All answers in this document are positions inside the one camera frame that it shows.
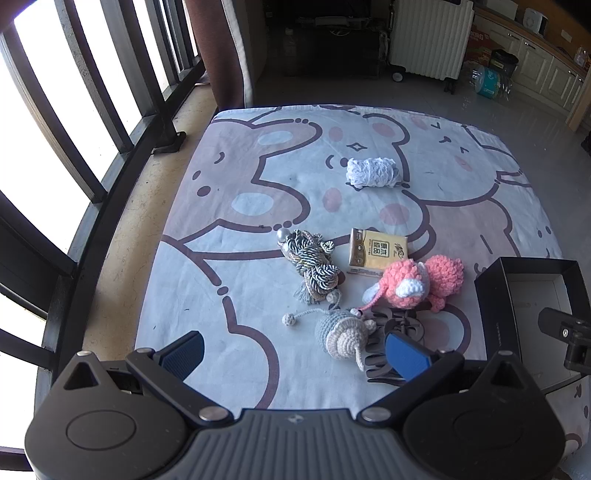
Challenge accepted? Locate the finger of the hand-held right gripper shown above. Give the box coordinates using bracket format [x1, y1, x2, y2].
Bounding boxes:
[538, 307, 591, 374]

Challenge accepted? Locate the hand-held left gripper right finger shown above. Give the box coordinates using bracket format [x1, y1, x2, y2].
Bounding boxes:
[358, 332, 550, 428]

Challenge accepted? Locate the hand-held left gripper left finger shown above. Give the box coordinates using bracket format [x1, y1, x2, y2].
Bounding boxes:
[51, 331, 234, 428]

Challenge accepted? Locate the black hair claw clip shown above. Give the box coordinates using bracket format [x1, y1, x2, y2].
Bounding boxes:
[353, 307, 426, 385]

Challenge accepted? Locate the grey crochet mouse toy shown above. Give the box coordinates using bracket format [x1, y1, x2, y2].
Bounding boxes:
[281, 308, 377, 372]

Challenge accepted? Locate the black cardboard box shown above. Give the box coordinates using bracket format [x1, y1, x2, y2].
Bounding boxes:
[475, 257, 588, 394]

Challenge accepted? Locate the pink crochet toy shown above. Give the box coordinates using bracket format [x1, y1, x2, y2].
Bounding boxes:
[358, 254, 465, 315]

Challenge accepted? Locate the grey twisted rope tassel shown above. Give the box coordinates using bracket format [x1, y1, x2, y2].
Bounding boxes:
[276, 228, 345, 308]

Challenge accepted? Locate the cartoon printed blanket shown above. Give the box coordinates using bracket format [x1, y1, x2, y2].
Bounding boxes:
[134, 104, 591, 480]

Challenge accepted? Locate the yellow tissue packet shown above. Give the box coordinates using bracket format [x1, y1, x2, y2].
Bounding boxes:
[347, 227, 411, 278]

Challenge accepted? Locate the white crochet pouch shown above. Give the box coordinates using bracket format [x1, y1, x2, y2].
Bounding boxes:
[345, 158, 402, 190]

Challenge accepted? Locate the pack of water bottles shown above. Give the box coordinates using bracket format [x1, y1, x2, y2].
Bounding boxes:
[468, 65, 514, 100]

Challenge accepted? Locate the cream cabinet row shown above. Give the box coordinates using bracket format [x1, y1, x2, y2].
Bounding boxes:
[475, 4, 591, 136]

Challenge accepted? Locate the black window railing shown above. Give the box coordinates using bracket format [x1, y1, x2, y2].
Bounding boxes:
[0, 0, 207, 472]

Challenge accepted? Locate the black bag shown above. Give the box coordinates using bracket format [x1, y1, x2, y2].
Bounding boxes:
[489, 48, 520, 78]

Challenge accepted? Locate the red carton box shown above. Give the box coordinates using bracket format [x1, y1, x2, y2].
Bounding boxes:
[464, 23, 494, 64]

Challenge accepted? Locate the small white appliance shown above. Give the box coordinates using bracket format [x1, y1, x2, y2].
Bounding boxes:
[524, 9, 550, 35]

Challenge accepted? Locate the brown curtain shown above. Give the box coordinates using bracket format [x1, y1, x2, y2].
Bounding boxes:
[185, 0, 260, 110]

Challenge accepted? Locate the white oil radiator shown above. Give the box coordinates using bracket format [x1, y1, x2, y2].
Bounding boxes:
[389, 0, 475, 95]

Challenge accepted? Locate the dark low cabinet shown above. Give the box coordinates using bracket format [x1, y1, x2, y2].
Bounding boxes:
[262, 0, 394, 78]

